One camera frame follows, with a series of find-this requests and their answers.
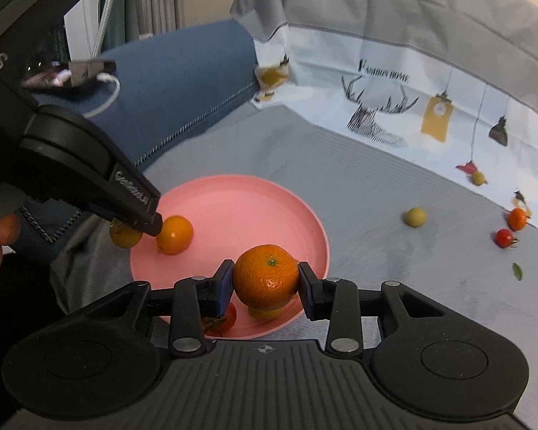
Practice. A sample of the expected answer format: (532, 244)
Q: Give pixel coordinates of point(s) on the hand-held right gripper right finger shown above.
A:
(305, 293)

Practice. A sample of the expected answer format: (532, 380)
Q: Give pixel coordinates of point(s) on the small orange mandarin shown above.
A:
(516, 219)
(265, 277)

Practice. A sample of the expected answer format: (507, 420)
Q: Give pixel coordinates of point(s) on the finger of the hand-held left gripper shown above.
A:
(130, 197)

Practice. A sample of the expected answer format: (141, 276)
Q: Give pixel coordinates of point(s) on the white door frame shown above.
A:
(78, 31)

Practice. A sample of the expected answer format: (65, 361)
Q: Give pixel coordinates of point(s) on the yellow-green cherry tomato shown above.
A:
(478, 178)
(415, 217)
(264, 314)

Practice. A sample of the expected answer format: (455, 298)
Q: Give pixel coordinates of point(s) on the small green leaf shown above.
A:
(517, 271)

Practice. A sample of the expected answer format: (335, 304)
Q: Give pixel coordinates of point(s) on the orange kumquat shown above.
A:
(175, 234)
(124, 238)

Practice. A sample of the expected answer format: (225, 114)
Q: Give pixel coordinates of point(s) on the white wall clip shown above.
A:
(145, 35)

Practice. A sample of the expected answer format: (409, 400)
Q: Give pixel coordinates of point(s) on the red cherry tomato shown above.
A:
(229, 317)
(504, 238)

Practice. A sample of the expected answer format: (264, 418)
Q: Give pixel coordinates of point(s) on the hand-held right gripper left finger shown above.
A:
(224, 286)

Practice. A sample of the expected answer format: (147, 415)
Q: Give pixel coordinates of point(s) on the black smartphone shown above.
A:
(85, 71)

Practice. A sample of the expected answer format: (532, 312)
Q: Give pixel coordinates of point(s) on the pink round plate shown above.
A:
(233, 215)

